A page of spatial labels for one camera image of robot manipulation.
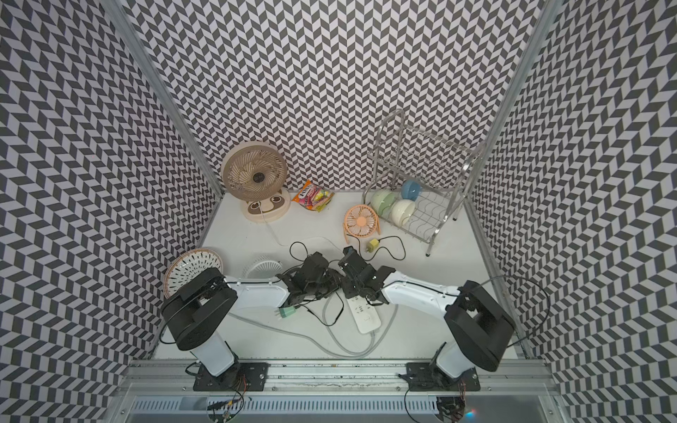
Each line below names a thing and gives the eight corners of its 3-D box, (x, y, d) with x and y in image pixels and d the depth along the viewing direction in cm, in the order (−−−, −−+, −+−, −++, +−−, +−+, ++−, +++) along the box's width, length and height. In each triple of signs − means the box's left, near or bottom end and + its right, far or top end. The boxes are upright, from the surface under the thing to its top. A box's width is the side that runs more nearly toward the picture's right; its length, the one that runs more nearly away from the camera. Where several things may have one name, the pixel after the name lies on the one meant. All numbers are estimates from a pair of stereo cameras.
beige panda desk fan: (239, 215, 113) (208, 156, 88) (283, 187, 124) (266, 127, 100) (258, 233, 107) (230, 174, 82) (302, 201, 118) (289, 141, 94)
